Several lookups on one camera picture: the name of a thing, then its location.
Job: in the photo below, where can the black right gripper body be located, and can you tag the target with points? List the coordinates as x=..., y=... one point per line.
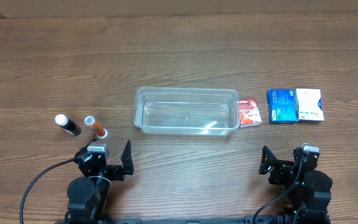
x=282, y=168

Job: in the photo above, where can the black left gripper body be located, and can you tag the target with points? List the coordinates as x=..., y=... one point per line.
x=114, y=171

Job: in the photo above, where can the blue VapoDrops box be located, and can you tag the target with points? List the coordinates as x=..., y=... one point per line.
x=281, y=106

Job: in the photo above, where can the white medicine box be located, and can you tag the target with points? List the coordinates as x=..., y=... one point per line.
x=309, y=105

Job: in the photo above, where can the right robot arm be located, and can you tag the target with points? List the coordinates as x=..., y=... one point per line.
x=307, y=190

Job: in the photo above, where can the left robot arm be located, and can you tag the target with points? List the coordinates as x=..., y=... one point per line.
x=87, y=195

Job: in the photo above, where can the clear plastic container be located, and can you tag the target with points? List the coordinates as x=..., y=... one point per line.
x=186, y=111

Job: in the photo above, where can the orange vitamin tube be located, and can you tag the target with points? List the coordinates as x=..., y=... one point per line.
x=94, y=125

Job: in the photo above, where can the red Panadol box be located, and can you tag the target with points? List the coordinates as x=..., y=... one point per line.
x=249, y=113

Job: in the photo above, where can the dark bottle white cap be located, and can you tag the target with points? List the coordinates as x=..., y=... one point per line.
x=68, y=125

